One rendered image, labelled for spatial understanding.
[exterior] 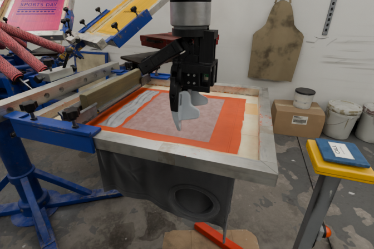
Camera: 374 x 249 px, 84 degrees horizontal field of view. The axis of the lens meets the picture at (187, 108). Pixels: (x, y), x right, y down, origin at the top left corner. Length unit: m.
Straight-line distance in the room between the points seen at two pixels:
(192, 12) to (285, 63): 2.37
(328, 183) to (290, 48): 2.10
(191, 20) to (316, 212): 0.68
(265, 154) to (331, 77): 2.41
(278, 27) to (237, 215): 1.96
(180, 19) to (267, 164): 0.37
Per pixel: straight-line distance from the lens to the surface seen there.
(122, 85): 0.90
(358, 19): 2.85
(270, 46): 2.66
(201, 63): 0.40
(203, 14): 0.39
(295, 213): 1.82
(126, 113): 0.81
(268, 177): 0.51
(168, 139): 0.64
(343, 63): 2.90
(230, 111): 0.82
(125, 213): 1.71
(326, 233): 0.90
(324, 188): 0.75
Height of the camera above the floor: 1.31
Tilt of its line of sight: 26 degrees down
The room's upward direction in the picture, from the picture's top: straight up
